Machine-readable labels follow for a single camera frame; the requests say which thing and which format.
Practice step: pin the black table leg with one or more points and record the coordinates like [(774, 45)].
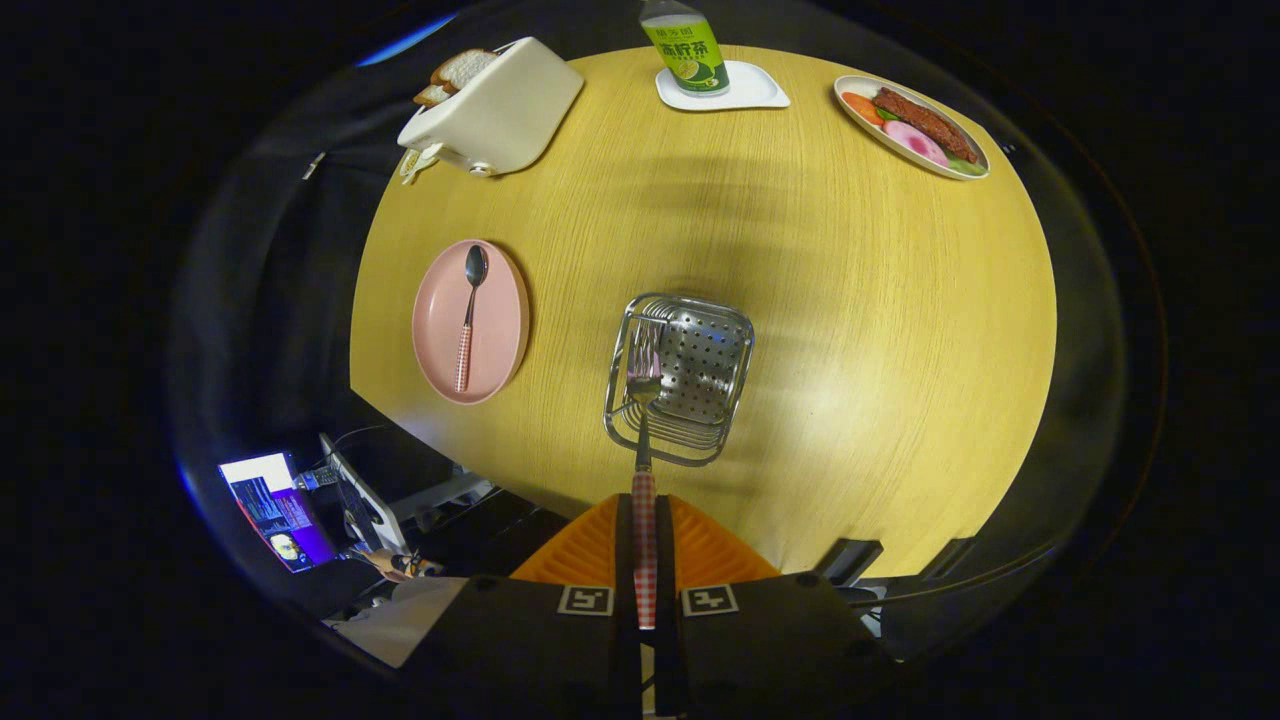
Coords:
[(947, 558), (848, 560)]

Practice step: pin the pink round plate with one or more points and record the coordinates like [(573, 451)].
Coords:
[(500, 320)]

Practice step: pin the large bread slice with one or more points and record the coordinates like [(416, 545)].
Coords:
[(465, 68)]

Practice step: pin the small bread slice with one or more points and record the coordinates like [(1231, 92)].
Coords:
[(432, 96)]

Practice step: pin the perforated metal basket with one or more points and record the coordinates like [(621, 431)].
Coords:
[(700, 360)]

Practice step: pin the green vegetable piece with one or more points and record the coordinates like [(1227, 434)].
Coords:
[(966, 166)]

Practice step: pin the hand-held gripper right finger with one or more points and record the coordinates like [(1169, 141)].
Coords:
[(665, 560)]

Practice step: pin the brown steak piece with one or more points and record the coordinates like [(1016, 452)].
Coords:
[(925, 122)]

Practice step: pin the white clip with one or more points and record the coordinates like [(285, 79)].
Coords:
[(314, 166)]

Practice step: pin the white toaster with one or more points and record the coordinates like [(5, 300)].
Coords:
[(500, 110)]

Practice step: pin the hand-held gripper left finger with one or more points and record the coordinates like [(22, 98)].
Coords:
[(624, 560)]

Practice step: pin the orange carrot slice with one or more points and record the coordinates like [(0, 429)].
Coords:
[(860, 106)]

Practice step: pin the white oval food plate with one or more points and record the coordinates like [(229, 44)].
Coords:
[(860, 88)]

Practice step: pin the green label drink bottle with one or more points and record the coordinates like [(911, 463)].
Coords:
[(690, 55)]

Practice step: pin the white square coaster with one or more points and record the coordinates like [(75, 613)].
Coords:
[(755, 92)]

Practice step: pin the white divided seasoning dish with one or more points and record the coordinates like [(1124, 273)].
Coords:
[(418, 165)]

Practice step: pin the silver laptop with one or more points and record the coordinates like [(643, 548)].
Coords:
[(275, 510)]

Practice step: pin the pink ham slice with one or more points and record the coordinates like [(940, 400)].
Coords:
[(915, 143)]

